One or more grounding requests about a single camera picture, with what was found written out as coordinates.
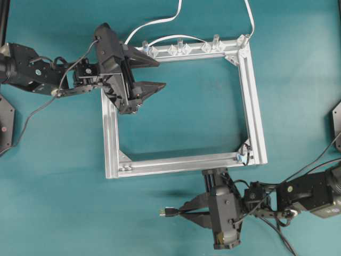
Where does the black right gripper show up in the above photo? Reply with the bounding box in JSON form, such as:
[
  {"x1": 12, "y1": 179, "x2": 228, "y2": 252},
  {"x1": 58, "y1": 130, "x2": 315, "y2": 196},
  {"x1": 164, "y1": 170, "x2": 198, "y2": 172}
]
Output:
[{"x1": 178, "y1": 168, "x2": 242, "y2": 242}]

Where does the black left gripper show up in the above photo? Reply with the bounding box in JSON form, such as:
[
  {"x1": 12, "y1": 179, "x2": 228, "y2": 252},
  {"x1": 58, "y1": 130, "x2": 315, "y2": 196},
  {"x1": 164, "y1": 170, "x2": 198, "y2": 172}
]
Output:
[{"x1": 94, "y1": 23, "x2": 166, "y2": 115}]

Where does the black USB cable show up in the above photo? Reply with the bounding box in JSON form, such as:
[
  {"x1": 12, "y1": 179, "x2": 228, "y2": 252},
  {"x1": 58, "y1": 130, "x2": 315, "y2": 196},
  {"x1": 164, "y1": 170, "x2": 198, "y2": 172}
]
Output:
[{"x1": 158, "y1": 206, "x2": 299, "y2": 256}]

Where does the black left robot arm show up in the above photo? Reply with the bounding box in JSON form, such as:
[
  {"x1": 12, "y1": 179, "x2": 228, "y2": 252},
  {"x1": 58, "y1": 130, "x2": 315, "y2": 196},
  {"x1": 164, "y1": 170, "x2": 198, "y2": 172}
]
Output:
[{"x1": 1, "y1": 23, "x2": 166, "y2": 115}]

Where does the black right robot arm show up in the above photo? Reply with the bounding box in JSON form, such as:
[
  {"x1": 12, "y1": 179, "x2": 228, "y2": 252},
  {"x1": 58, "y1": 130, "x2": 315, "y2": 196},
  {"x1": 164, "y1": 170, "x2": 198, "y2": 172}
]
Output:
[{"x1": 176, "y1": 166, "x2": 340, "y2": 250}]

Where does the white flat cable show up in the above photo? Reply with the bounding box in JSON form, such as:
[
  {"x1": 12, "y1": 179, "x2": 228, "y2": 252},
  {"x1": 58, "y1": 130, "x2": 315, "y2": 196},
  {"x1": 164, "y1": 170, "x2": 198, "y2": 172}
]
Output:
[{"x1": 124, "y1": 0, "x2": 256, "y2": 46}]

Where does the grey left arm cable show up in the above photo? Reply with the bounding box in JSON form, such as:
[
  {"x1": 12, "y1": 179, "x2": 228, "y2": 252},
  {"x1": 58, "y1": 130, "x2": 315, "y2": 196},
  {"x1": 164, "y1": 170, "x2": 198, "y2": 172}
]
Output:
[{"x1": 0, "y1": 37, "x2": 100, "y2": 155}]

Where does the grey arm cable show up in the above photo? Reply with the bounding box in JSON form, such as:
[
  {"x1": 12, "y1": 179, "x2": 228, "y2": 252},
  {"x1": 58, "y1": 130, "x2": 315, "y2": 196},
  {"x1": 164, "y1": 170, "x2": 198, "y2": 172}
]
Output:
[
  {"x1": 286, "y1": 135, "x2": 341, "y2": 185},
  {"x1": 0, "y1": 37, "x2": 100, "y2": 155}
]

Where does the grey right arm cable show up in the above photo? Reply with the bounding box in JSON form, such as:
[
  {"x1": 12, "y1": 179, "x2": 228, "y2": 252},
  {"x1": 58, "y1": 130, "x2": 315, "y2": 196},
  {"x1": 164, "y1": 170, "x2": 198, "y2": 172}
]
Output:
[{"x1": 286, "y1": 135, "x2": 341, "y2": 185}]

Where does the silver aluminium extrusion frame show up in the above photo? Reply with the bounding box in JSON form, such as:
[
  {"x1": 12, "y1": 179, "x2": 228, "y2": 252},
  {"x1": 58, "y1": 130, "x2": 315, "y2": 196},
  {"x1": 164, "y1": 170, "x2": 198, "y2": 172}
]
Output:
[{"x1": 101, "y1": 35, "x2": 267, "y2": 179}]

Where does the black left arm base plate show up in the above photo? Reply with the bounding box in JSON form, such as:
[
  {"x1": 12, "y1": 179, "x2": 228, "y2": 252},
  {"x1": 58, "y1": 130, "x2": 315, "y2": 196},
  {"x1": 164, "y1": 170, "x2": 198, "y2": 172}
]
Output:
[{"x1": 0, "y1": 95, "x2": 15, "y2": 154}]

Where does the black vertical rail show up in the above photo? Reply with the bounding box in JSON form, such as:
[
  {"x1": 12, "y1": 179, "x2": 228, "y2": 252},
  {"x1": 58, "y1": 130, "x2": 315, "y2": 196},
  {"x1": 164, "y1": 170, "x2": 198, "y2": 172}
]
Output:
[{"x1": 0, "y1": 0, "x2": 10, "y2": 46}]

